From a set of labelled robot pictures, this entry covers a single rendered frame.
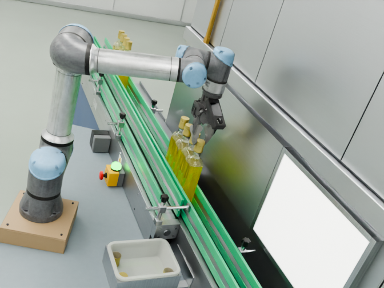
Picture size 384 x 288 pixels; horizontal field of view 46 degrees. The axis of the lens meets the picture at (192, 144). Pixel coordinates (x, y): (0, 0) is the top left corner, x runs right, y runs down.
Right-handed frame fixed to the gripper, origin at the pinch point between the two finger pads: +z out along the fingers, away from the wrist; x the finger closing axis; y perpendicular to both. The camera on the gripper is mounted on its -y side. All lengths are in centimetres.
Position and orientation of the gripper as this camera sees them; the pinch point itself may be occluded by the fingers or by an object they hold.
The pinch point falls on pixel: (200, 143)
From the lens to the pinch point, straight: 165.1
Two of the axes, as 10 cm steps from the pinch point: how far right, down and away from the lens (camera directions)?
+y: -3.6, -5.3, 7.7
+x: -9.0, -0.3, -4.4
